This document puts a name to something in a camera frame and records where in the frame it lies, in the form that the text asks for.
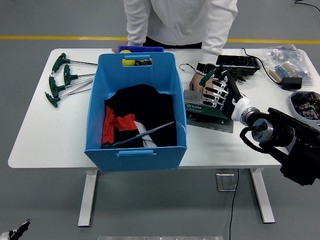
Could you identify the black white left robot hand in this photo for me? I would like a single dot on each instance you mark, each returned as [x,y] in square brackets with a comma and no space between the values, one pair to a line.
[21,227]

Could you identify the person's right hand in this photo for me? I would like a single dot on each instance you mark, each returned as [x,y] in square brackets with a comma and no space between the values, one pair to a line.
[115,49]

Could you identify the person's left hand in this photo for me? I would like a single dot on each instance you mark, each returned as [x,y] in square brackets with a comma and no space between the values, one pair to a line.
[196,83]

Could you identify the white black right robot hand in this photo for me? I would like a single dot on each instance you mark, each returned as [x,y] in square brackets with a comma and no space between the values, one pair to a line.
[231,97]

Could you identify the green metal tool holder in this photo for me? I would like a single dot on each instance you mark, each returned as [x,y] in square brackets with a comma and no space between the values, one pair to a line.
[200,108]

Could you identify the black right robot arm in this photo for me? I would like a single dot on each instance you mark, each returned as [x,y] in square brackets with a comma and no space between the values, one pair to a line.
[295,140]

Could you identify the person's right forearm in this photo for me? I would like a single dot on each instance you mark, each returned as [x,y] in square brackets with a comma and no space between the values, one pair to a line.
[135,35]

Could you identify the person's left forearm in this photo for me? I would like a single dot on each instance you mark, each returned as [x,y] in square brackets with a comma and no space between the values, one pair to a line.
[215,47]

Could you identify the blue plastic storage box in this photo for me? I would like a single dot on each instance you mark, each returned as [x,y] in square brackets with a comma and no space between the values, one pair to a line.
[140,162]

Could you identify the yellow ball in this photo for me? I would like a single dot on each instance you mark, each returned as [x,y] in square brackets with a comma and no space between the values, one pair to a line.
[128,62]

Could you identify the dark blue plastic bin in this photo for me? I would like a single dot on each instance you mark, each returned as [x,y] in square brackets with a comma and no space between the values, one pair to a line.
[150,48]

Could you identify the black plastic tray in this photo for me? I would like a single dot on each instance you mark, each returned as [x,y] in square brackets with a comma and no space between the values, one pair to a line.
[237,61]

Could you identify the black red clothing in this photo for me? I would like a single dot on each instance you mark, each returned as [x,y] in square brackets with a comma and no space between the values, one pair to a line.
[150,107]

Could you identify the taped resistor strip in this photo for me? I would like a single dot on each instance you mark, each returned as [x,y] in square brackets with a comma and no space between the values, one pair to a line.
[281,71]

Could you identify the black power adapter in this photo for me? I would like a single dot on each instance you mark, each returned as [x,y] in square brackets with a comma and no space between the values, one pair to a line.
[291,83]

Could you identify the light blue tray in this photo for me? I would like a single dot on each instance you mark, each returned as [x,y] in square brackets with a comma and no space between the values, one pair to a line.
[293,103]

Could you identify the person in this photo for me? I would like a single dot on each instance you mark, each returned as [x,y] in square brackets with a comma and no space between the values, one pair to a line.
[180,15]

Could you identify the clear plastic parts bag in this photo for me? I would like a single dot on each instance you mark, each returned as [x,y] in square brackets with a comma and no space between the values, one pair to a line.
[287,53]

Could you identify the white table leg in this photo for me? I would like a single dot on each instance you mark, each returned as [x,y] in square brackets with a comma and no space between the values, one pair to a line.
[262,200]
[87,200]

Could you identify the electronic parts pile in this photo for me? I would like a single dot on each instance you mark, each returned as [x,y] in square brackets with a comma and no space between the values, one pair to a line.
[307,105]

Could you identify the metal floor plate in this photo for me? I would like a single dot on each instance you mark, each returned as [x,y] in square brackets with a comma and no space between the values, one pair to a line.
[226,182]

